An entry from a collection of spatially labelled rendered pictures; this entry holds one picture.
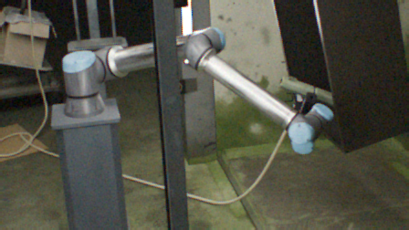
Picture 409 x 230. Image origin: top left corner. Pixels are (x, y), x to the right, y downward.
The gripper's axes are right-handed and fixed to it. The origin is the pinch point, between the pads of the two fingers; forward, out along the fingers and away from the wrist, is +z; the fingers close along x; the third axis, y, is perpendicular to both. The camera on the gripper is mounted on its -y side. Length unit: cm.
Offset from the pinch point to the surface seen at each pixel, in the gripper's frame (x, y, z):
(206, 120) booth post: -29, 78, 66
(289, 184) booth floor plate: 22, 71, 23
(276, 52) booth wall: -3, 32, 89
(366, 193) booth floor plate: 58, 53, 14
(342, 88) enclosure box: 11.0, -15.5, -10.6
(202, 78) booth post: -40, 56, 72
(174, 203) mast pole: -49, -19, -113
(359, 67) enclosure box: 14.3, -25.1, -5.9
